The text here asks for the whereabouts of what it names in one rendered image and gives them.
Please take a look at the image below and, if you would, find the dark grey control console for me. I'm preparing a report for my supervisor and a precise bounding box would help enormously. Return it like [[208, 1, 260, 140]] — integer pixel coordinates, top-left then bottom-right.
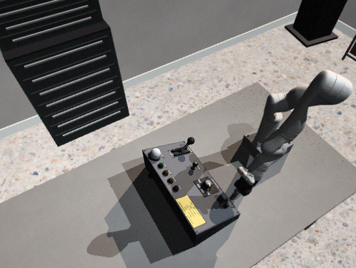
[[142, 137, 240, 246]]

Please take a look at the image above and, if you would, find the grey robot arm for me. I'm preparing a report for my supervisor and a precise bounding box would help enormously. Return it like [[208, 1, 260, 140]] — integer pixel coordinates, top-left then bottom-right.
[[252, 70, 353, 172]]

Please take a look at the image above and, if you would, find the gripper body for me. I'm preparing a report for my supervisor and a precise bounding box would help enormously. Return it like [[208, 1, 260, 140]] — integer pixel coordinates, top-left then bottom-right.
[[234, 162, 265, 196]]

